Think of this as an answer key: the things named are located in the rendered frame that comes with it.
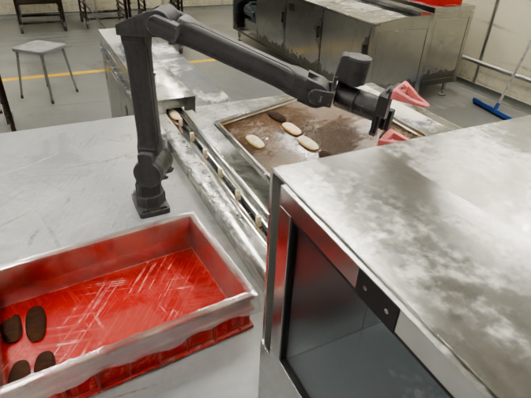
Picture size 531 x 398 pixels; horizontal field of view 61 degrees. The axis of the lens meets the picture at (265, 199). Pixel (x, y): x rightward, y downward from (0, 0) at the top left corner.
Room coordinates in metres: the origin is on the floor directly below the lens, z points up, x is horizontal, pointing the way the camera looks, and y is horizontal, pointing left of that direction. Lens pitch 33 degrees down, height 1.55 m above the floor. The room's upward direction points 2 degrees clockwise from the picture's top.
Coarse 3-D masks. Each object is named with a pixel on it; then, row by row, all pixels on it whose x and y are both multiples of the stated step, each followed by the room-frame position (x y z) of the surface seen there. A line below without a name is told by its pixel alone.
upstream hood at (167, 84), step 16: (112, 32) 2.66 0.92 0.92; (112, 48) 2.33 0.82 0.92; (160, 64) 2.10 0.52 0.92; (128, 80) 2.01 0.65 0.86; (160, 80) 1.87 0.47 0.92; (176, 80) 1.88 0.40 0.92; (160, 96) 1.68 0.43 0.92; (176, 96) 1.68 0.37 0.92; (192, 96) 1.70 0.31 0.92; (160, 112) 1.64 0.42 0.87
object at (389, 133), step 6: (390, 108) 0.97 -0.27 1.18; (390, 114) 0.96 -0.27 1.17; (384, 120) 0.96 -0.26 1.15; (390, 120) 0.96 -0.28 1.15; (378, 126) 0.97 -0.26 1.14; (384, 126) 0.97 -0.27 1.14; (384, 132) 0.96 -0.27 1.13; (390, 132) 0.96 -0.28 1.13; (396, 132) 0.96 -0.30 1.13; (384, 138) 0.93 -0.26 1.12; (390, 138) 0.96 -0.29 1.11; (396, 138) 0.95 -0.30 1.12; (402, 138) 0.94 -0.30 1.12; (408, 138) 0.93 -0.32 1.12; (378, 144) 0.92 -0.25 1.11; (384, 144) 0.92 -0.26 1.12
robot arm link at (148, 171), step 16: (144, 16) 1.02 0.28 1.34; (176, 16) 1.07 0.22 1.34; (128, 32) 1.03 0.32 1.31; (144, 32) 1.02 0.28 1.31; (128, 48) 1.04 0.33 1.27; (144, 48) 1.04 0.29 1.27; (128, 64) 1.05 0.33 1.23; (144, 64) 1.04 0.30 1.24; (144, 80) 1.04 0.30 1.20; (144, 96) 1.04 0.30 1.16; (144, 112) 1.04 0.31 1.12; (144, 128) 1.04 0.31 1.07; (144, 144) 1.04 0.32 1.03; (160, 144) 1.06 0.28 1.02; (144, 160) 1.02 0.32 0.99; (144, 176) 1.02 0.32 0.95; (160, 176) 1.01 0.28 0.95
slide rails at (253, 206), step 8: (184, 120) 1.62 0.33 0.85; (192, 128) 1.55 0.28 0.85; (184, 136) 1.48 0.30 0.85; (192, 144) 1.41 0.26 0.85; (200, 144) 1.42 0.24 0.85; (200, 152) 1.35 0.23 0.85; (208, 152) 1.35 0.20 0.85; (216, 160) 1.30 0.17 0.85; (224, 168) 1.25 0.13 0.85; (216, 176) 1.20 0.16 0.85; (232, 176) 1.20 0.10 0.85; (224, 184) 1.15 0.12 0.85; (232, 184) 1.15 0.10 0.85; (232, 200) 1.07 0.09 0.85; (248, 200) 1.07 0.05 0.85; (240, 208) 1.03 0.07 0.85; (256, 208) 1.03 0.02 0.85; (248, 216) 0.99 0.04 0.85; (264, 216) 0.99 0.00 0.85; (256, 224) 0.96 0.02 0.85; (264, 224) 0.96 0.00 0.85; (264, 240) 0.89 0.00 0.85
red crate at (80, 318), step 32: (192, 256) 0.85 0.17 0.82; (64, 288) 0.72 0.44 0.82; (96, 288) 0.72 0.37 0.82; (128, 288) 0.73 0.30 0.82; (160, 288) 0.73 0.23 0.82; (192, 288) 0.74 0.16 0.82; (0, 320) 0.62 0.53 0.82; (64, 320) 0.63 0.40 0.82; (96, 320) 0.63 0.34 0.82; (128, 320) 0.64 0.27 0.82; (160, 320) 0.64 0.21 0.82; (32, 352) 0.55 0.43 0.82; (64, 352) 0.55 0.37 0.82; (160, 352) 0.53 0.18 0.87; (192, 352) 0.56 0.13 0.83; (96, 384) 0.47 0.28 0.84
